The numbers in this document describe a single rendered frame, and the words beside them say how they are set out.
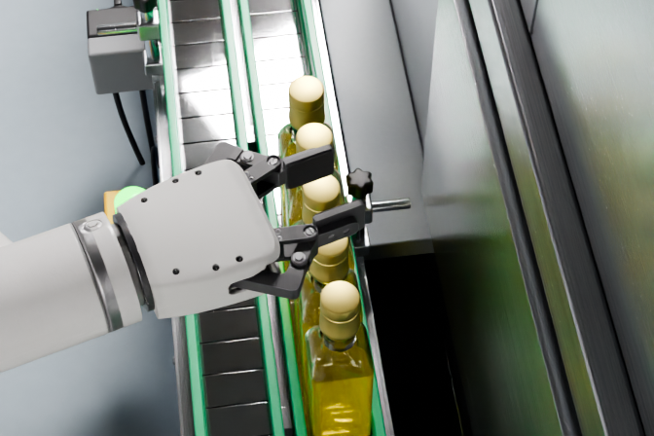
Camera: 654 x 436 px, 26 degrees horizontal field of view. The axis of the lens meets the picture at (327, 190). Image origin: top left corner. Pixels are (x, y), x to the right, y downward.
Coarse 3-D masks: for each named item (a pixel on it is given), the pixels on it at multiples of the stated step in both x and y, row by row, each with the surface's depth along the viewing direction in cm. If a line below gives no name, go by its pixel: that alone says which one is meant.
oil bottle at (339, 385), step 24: (312, 336) 126; (360, 336) 126; (312, 360) 125; (336, 360) 124; (360, 360) 125; (312, 384) 126; (336, 384) 126; (360, 384) 127; (312, 408) 130; (336, 408) 130; (360, 408) 131; (312, 432) 135; (336, 432) 134; (360, 432) 135
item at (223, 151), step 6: (222, 144) 108; (228, 144) 108; (216, 150) 108; (222, 150) 108; (228, 150) 108; (234, 150) 108; (240, 150) 108; (210, 156) 108; (216, 156) 108; (222, 156) 108; (228, 156) 108; (234, 156) 108; (204, 162) 107; (210, 162) 107; (246, 168) 108
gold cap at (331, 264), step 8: (344, 240) 123; (320, 248) 122; (328, 248) 122; (336, 248) 122; (344, 248) 122; (320, 256) 122; (328, 256) 122; (336, 256) 122; (344, 256) 123; (312, 264) 124; (320, 264) 123; (328, 264) 123; (336, 264) 123; (344, 264) 124; (312, 272) 125; (320, 272) 124; (328, 272) 124; (336, 272) 124; (344, 272) 125; (320, 280) 125; (328, 280) 125; (336, 280) 125
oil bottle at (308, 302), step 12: (348, 276) 129; (312, 288) 128; (300, 300) 130; (312, 300) 128; (360, 300) 129; (300, 312) 131; (312, 312) 128; (360, 312) 129; (300, 324) 133; (312, 324) 129; (300, 336) 136; (300, 348) 139; (300, 360) 141; (300, 372) 144
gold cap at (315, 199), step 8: (328, 176) 127; (312, 184) 126; (320, 184) 126; (328, 184) 126; (336, 184) 126; (304, 192) 126; (312, 192) 126; (320, 192) 126; (328, 192) 126; (336, 192) 126; (304, 200) 127; (312, 200) 125; (320, 200) 125; (328, 200) 125; (336, 200) 126; (304, 208) 128; (312, 208) 126; (320, 208) 126; (328, 208) 126; (304, 216) 129; (312, 216) 127
